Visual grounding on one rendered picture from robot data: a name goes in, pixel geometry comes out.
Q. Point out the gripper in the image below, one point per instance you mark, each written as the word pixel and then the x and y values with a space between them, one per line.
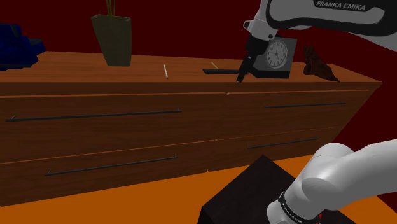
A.
pixel 256 47

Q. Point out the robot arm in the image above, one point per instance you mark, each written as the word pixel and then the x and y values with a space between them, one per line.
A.
pixel 335 183

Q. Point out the black flat tablet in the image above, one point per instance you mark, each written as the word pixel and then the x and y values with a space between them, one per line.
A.
pixel 220 71

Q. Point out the yellow pencil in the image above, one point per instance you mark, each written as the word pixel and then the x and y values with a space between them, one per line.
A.
pixel 214 65

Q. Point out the grey square clock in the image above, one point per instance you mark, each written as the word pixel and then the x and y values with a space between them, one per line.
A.
pixel 276 59

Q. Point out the dark brown rough figure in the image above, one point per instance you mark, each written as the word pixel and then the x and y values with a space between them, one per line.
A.
pixel 316 66

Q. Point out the white pencil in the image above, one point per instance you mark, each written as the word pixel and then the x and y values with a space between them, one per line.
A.
pixel 166 71

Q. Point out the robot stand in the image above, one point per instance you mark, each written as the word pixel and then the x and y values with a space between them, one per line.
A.
pixel 251 192

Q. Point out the dark green plant vase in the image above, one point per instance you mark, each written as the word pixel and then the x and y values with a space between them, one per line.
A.
pixel 114 40

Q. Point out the wooden chest of drawers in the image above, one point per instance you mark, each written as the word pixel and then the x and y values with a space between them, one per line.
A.
pixel 124 130

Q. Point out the blue armchair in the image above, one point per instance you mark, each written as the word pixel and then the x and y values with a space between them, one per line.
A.
pixel 17 46

